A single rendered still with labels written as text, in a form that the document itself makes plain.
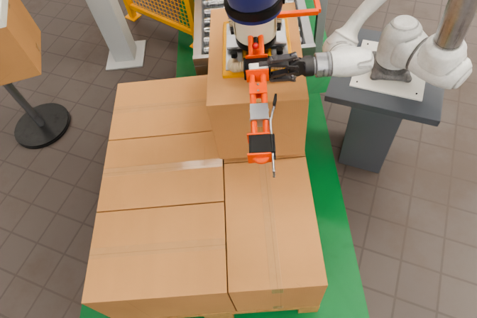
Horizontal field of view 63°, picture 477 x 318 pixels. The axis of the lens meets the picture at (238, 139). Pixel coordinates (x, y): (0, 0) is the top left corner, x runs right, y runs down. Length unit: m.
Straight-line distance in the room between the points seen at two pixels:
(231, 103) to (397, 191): 1.33
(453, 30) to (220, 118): 0.92
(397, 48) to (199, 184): 1.06
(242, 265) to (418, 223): 1.16
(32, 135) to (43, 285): 1.09
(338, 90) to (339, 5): 1.77
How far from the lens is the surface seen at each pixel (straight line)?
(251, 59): 1.46
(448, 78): 1.76
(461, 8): 1.58
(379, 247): 2.33
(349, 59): 1.43
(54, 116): 3.13
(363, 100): 1.85
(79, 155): 2.86
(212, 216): 1.76
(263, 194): 1.78
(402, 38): 1.79
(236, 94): 1.54
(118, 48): 3.21
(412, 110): 1.87
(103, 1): 2.95
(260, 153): 1.19
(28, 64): 2.47
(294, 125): 1.64
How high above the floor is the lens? 2.15
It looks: 56 degrees down
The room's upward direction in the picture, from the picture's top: 9 degrees counter-clockwise
